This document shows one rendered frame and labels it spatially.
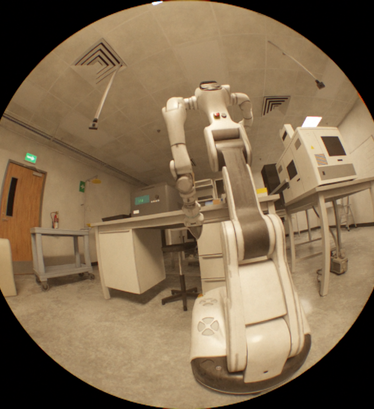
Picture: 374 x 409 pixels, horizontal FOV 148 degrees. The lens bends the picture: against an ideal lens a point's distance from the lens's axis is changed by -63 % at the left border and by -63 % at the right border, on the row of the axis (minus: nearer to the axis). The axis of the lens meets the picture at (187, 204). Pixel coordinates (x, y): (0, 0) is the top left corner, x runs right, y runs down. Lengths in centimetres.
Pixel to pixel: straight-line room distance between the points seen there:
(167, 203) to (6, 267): 210
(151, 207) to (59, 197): 291
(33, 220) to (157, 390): 335
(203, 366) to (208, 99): 126
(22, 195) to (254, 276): 366
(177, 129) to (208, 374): 95
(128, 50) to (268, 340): 253
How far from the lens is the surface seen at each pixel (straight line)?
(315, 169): 128
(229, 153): 66
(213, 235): 103
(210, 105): 89
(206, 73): 237
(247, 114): 117
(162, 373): 91
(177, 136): 59
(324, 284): 139
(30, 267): 356
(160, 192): 124
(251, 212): 56
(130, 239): 134
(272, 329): 52
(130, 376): 93
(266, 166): 339
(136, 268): 137
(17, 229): 348
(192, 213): 66
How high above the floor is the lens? 73
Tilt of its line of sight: 11 degrees up
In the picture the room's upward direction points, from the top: 6 degrees counter-clockwise
